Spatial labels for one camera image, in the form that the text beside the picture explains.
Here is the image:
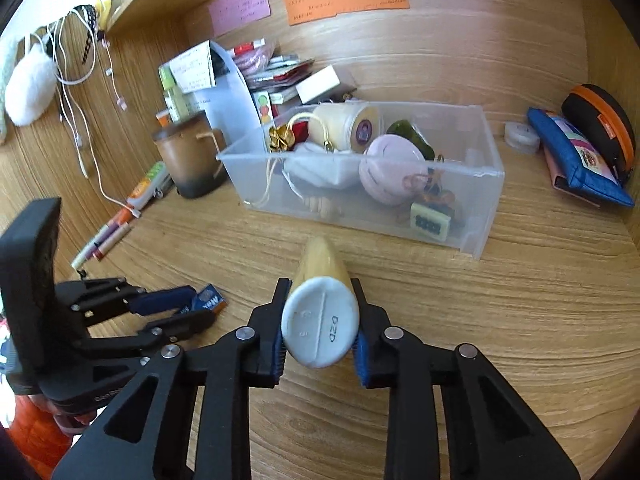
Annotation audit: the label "clear plastic storage bin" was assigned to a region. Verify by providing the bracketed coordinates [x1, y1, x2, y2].
[216, 101, 505, 261]

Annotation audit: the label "pink round case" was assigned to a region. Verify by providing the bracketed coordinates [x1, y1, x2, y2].
[358, 133, 432, 207]

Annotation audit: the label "stack of books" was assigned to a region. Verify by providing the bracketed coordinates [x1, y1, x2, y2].
[244, 52, 321, 107]

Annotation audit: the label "black orange zip case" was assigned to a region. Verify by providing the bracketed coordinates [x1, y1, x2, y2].
[560, 83, 640, 184]

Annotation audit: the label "colourful dotted box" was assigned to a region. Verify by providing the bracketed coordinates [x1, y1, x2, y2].
[252, 91, 276, 126]

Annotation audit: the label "brown cord tassel charm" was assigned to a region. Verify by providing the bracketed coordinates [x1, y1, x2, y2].
[397, 155, 458, 221]

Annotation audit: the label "green white tile keychain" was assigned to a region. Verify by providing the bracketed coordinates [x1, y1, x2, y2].
[409, 202, 457, 239]

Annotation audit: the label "white charging cable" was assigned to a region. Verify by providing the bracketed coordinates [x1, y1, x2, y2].
[46, 14, 138, 212]

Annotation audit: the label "beige cylindrical jar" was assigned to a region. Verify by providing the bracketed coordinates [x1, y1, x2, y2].
[307, 101, 385, 154]

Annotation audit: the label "beige lotion tube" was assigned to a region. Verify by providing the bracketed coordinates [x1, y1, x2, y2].
[280, 236, 362, 369]

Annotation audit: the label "person's left forearm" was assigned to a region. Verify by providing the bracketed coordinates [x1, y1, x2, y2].
[6, 394, 77, 480]

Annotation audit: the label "white earphones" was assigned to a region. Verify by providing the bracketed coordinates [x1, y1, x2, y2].
[101, 40, 127, 112]

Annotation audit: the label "white plastic folder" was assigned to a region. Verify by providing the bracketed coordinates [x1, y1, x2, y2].
[197, 40, 262, 153]

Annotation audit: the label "pink wallet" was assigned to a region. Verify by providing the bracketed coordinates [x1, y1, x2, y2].
[542, 144, 607, 207]

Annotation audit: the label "blue patchwork pouch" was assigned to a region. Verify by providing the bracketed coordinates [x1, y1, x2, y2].
[527, 108, 635, 207]

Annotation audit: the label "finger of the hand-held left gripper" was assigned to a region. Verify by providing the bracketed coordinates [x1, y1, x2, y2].
[76, 309, 216, 362]
[54, 276, 199, 319]

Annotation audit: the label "white round container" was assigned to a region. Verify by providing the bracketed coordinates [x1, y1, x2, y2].
[503, 120, 541, 155]

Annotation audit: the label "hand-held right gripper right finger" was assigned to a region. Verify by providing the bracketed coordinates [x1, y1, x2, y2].
[350, 278, 584, 480]

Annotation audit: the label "pink white pen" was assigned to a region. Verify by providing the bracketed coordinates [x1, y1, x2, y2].
[70, 207, 137, 269]

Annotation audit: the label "black beaded strap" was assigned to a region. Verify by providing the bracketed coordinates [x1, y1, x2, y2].
[74, 4, 99, 67]

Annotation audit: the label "dark green spray bottle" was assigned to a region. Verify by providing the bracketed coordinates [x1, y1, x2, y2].
[386, 119, 437, 162]

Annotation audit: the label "orange sticky note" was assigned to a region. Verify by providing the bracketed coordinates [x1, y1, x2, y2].
[284, 0, 411, 26]

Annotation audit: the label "red white tube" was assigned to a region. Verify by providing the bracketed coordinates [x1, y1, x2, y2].
[233, 37, 267, 56]

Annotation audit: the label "green slim bottle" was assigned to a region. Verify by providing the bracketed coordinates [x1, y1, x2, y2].
[159, 66, 189, 122]

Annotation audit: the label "white rectangular box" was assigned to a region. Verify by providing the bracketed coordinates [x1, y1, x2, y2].
[295, 65, 341, 104]

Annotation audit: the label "white paper note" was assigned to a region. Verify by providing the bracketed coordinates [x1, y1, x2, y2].
[167, 42, 217, 94]

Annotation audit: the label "pink sticky note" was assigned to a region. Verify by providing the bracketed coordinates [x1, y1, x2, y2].
[207, 0, 272, 36]

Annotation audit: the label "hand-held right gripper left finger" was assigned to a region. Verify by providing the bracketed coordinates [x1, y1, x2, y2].
[52, 277, 294, 480]

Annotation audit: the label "small blue packet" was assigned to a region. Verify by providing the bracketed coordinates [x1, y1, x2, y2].
[192, 284, 229, 314]

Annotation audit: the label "white fluffy toy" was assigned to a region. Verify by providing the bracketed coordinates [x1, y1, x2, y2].
[3, 41, 59, 127]

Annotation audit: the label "white drawstring pouch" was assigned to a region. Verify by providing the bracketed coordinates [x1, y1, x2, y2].
[282, 141, 364, 191]

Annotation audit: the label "orange green tube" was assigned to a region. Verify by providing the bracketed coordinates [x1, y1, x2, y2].
[126, 161, 172, 209]

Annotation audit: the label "brown mug with lid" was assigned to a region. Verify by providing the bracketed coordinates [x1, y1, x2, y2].
[152, 112, 229, 199]

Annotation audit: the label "pink coiled cord pack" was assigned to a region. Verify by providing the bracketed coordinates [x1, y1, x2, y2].
[234, 45, 277, 78]

